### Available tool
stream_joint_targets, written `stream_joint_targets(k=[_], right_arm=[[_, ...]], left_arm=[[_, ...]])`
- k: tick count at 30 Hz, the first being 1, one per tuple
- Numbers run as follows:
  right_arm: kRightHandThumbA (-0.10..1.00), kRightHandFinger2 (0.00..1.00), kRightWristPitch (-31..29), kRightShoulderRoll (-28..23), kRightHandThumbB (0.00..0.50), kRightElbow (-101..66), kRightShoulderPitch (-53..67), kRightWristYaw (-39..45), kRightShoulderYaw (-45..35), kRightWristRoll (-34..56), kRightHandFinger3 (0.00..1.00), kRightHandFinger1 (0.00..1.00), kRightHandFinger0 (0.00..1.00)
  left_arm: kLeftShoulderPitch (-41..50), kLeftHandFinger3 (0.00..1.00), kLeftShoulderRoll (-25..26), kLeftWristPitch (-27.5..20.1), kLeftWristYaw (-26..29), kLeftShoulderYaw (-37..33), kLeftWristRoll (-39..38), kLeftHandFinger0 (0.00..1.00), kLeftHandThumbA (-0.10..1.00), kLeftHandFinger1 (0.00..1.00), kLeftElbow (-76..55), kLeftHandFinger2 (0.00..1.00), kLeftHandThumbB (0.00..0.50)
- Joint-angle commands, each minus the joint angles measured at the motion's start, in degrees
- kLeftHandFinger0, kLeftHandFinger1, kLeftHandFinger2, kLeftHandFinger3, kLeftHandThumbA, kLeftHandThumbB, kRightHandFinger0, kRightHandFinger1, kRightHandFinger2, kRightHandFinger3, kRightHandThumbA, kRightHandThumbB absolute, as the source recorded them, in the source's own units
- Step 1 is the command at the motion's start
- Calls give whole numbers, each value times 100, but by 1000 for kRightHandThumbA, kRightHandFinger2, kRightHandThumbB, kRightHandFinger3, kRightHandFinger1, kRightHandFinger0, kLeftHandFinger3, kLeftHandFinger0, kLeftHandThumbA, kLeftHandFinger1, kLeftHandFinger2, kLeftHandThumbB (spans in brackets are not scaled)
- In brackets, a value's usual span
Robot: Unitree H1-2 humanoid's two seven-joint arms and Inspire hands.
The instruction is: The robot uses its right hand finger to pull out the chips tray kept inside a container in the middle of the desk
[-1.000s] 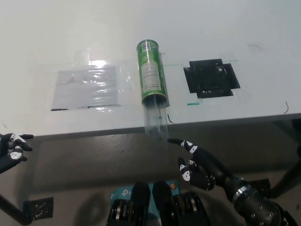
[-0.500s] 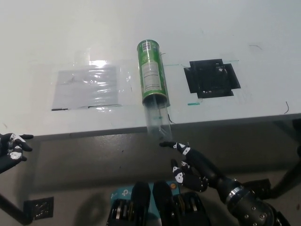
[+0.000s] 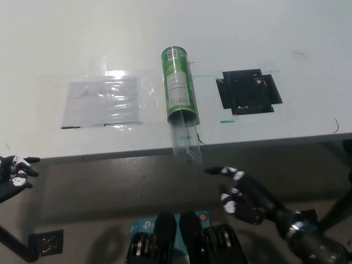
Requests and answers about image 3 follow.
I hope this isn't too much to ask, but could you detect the green cylindrical chips can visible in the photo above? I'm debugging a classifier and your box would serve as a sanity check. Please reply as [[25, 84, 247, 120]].
[[161, 46, 200, 125]]

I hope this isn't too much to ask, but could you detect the clear plastic can lid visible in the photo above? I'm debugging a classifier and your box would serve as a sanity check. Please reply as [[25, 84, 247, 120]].
[[168, 109, 205, 169]]

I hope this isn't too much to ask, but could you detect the clear plastic taped sheet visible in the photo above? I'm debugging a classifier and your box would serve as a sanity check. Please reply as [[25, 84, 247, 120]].
[[60, 78, 144, 129]]

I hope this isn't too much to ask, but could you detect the black tape square patch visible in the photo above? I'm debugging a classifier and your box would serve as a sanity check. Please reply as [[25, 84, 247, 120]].
[[216, 68, 284, 116]]

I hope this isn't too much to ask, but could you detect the teal router box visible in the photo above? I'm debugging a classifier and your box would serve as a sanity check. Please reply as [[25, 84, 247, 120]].
[[129, 211, 212, 251]]

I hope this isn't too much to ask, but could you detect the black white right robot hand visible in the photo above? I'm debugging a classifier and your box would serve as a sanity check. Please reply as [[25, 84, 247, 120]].
[[204, 166, 293, 232]]

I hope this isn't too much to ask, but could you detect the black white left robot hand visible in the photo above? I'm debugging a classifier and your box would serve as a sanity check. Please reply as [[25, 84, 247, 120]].
[[0, 155, 41, 205]]

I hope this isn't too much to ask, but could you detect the clear glossy tape film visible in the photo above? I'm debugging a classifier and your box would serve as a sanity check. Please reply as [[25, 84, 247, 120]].
[[32, 54, 157, 130]]

